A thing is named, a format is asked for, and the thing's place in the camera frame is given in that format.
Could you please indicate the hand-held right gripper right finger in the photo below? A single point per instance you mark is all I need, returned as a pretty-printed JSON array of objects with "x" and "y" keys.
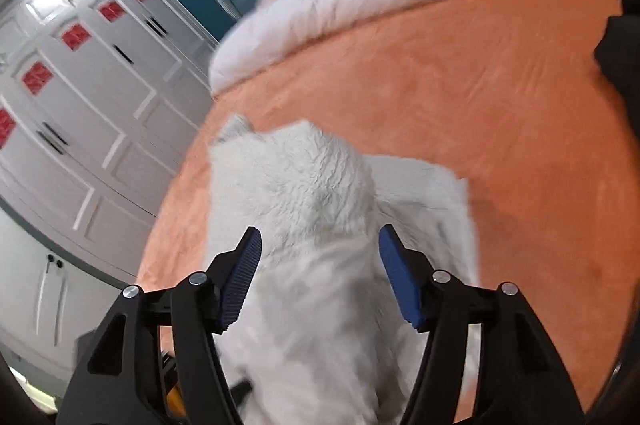
[{"x": 400, "y": 277}]

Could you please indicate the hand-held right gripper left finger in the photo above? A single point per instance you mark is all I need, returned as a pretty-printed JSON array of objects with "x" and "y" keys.
[{"x": 242, "y": 277}]

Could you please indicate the white zip jacket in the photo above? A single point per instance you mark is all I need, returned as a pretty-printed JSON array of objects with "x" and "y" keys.
[{"x": 310, "y": 185}]

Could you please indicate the white low cabinet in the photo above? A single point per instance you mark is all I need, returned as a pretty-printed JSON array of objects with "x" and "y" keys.
[{"x": 90, "y": 285}]

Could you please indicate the orange plush blanket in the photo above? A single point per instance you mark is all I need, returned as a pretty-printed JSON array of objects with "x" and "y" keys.
[{"x": 450, "y": 105}]

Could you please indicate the white panelled wardrobe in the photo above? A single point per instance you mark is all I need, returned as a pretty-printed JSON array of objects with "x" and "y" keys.
[{"x": 100, "y": 105}]

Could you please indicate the dark cloth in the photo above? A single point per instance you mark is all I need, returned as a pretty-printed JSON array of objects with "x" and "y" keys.
[{"x": 620, "y": 65}]

